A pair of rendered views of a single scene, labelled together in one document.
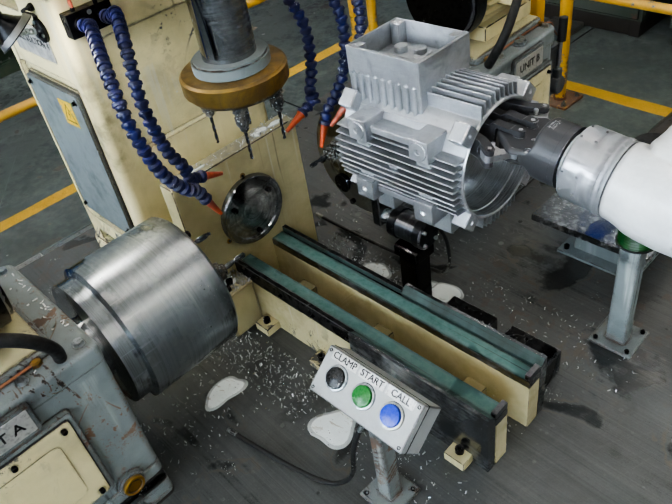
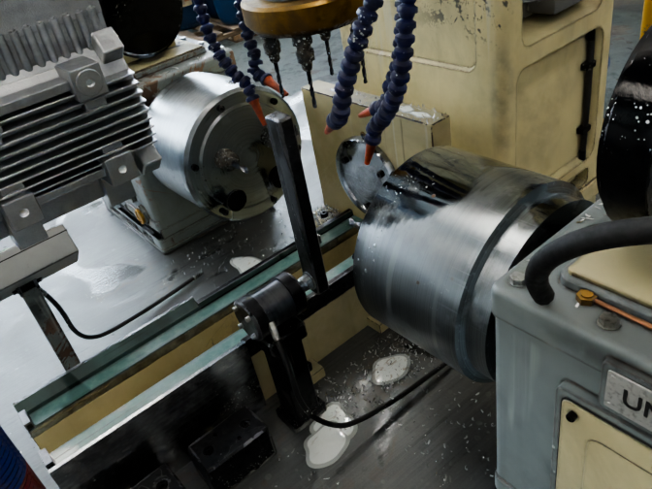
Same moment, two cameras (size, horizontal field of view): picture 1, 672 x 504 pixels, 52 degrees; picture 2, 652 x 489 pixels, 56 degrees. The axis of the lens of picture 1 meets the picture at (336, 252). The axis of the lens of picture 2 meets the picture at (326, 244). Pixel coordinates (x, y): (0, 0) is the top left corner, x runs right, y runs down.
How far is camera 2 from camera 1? 1.39 m
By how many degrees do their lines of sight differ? 73
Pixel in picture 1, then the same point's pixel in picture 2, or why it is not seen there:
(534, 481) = not seen: outside the picture
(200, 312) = (169, 157)
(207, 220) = (328, 145)
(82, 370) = not seen: hidden behind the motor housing
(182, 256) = (190, 113)
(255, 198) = (369, 170)
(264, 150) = (389, 130)
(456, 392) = (75, 388)
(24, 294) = (186, 63)
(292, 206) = not seen: hidden behind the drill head
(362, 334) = (196, 313)
